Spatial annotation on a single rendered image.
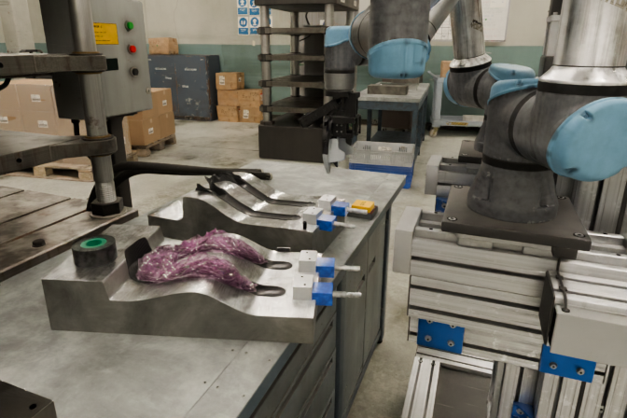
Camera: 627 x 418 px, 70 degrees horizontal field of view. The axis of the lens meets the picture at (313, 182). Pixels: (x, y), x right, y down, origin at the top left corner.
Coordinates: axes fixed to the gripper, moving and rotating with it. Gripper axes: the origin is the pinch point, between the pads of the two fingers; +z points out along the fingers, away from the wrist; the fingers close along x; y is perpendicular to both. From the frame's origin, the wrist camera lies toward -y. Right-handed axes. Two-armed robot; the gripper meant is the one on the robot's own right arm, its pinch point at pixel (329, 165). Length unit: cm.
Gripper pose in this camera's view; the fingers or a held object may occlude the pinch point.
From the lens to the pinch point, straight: 120.5
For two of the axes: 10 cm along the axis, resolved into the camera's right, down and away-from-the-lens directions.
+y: 9.3, 1.1, -3.5
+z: 0.0, 9.5, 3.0
